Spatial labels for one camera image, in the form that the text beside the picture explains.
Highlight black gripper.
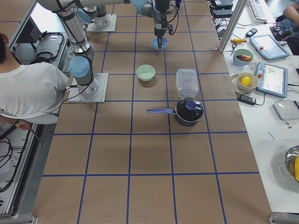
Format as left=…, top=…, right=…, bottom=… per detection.
left=153, top=9, right=174, bottom=49

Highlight green bowl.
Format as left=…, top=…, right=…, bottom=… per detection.
left=136, top=64, right=156, bottom=82

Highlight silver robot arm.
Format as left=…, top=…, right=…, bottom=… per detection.
left=39, top=0, right=110, bottom=97
left=38, top=0, right=174, bottom=54

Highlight blue bowl with fruit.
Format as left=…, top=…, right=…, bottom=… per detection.
left=233, top=49, right=253, bottom=66

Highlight beige bowl with lemon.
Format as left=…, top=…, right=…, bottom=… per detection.
left=231, top=72, right=258, bottom=94

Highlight clear plastic food container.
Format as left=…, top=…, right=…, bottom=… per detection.
left=176, top=69, right=199, bottom=98

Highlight black scissors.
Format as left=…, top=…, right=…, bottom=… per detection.
left=230, top=43, right=238, bottom=56

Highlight dark blue saucepan with lid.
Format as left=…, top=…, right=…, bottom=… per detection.
left=147, top=97, right=204, bottom=126

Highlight black power adapter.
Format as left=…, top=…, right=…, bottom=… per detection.
left=237, top=94, right=256, bottom=105

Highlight blue teach pendant tablet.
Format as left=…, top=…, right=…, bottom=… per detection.
left=249, top=35, right=290, bottom=60

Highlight person in white shirt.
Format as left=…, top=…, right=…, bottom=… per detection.
left=0, top=33, right=69, bottom=131

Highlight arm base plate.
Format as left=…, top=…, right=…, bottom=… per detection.
left=87, top=14, right=117, bottom=33
left=67, top=73, right=109, bottom=103

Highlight orange handled screwdriver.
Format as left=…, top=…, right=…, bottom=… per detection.
left=230, top=39, right=247, bottom=44

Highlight aluminium frame post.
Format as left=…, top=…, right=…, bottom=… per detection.
left=219, top=0, right=247, bottom=53

